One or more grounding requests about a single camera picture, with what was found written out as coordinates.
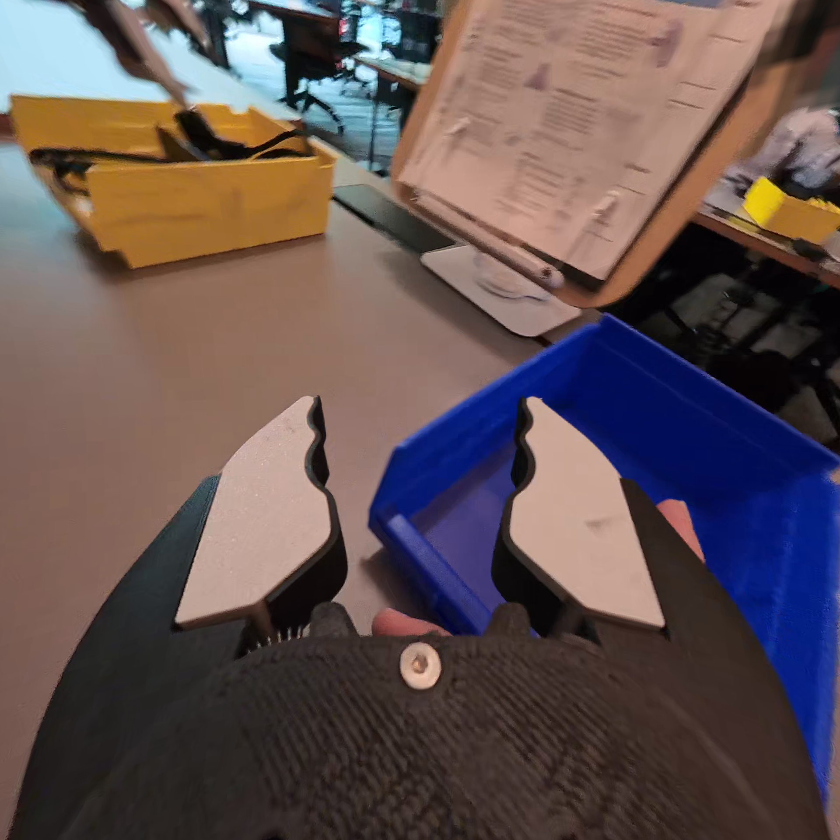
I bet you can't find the wooden instruction board stand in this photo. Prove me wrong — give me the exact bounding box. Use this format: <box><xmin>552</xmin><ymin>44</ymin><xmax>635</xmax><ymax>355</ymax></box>
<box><xmin>392</xmin><ymin>0</ymin><xmax>788</xmax><ymax>337</ymax></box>

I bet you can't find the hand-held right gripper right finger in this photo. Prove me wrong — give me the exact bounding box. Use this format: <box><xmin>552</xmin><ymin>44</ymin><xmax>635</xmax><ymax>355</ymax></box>
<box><xmin>491</xmin><ymin>395</ymin><xmax>668</xmax><ymax>636</ymax></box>

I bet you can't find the person's right hand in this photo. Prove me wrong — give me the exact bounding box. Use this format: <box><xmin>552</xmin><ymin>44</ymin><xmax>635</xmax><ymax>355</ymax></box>
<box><xmin>371</xmin><ymin>499</ymin><xmax>707</xmax><ymax>639</ymax></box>

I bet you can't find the grey desk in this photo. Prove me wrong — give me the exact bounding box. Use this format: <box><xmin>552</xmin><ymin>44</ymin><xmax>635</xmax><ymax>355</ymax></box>
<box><xmin>0</xmin><ymin>0</ymin><xmax>605</xmax><ymax>840</ymax></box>

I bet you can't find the yellow plastic bin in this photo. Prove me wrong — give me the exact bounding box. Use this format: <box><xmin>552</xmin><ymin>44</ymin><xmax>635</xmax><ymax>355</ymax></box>
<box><xmin>742</xmin><ymin>177</ymin><xmax>840</xmax><ymax>245</ymax></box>
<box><xmin>10</xmin><ymin>95</ymin><xmax>337</xmax><ymax>270</ymax></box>

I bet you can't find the black desk cable cover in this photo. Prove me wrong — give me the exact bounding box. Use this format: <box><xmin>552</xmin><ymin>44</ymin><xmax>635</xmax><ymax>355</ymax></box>
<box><xmin>333</xmin><ymin>184</ymin><xmax>460</xmax><ymax>256</ymax></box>

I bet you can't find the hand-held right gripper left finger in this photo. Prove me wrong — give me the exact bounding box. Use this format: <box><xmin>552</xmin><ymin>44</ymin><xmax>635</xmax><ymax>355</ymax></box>
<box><xmin>172</xmin><ymin>394</ymin><xmax>349</xmax><ymax>634</ymax></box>

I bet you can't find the blue plastic bin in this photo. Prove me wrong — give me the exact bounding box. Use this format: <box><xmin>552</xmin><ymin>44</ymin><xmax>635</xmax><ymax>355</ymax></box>
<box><xmin>369</xmin><ymin>314</ymin><xmax>840</xmax><ymax>808</ymax></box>

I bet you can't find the black office chair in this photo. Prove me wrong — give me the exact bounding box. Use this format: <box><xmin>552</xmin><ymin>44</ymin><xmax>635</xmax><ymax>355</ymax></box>
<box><xmin>272</xmin><ymin>0</ymin><xmax>371</xmax><ymax>132</ymax></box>

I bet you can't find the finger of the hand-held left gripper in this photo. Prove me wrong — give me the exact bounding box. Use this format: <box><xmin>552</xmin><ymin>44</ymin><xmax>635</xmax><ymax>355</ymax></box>
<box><xmin>62</xmin><ymin>0</ymin><xmax>193</xmax><ymax>107</ymax></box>

